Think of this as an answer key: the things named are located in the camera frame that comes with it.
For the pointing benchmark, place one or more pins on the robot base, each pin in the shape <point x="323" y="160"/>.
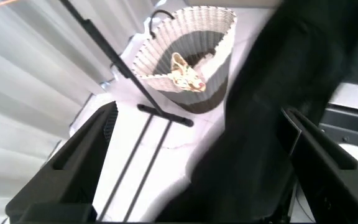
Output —
<point x="350" y="124"/>

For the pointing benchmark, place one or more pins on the white curtain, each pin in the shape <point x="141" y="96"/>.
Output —
<point x="26" y="77"/>

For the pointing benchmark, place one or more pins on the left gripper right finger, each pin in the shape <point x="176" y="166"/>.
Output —
<point x="337" y="193"/>

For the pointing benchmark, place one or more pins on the white laundry basket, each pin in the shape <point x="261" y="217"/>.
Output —
<point x="197" y="25"/>

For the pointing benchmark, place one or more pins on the cream printed garment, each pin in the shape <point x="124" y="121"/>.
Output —
<point x="186" y="77"/>

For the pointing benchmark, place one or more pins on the black clothes rack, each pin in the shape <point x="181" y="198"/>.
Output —
<point x="104" y="45"/>

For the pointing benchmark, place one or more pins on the black short-sleeved shirt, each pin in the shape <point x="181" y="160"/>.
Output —
<point x="253" y="124"/>

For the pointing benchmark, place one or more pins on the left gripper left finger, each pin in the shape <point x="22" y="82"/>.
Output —
<point x="42" y="196"/>

